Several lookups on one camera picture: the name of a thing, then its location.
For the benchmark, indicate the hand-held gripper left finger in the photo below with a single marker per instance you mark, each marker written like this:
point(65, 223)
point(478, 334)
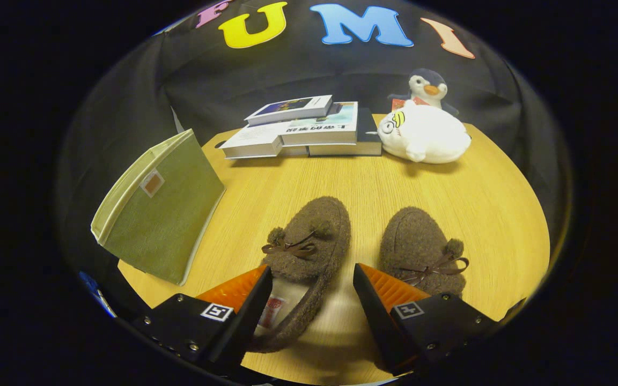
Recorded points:
point(247, 321)

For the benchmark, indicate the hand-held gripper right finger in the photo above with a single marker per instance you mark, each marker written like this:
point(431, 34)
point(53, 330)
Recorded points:
point(381, 321)

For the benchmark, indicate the brown fuzzy shoe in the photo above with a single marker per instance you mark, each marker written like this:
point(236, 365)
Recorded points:
point(314, 225)
point(413, 236)

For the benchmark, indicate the green fabric storage box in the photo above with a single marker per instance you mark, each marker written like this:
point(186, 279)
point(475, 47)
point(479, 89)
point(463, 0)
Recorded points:
point(169, 214)

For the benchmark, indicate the white book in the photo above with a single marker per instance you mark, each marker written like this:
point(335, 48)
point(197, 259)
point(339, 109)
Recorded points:
point(250, 142)

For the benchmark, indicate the dark book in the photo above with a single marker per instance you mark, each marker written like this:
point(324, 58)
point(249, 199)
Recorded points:
point(368, 139)

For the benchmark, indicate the white plush toy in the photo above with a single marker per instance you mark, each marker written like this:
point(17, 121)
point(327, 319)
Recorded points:
point(432, 136)

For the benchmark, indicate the small blue cover book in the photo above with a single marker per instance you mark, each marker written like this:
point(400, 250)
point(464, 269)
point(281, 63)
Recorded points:
point(293, 110)

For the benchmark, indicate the penguin plush toy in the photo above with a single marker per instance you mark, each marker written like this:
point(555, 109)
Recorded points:
point(427, 83)

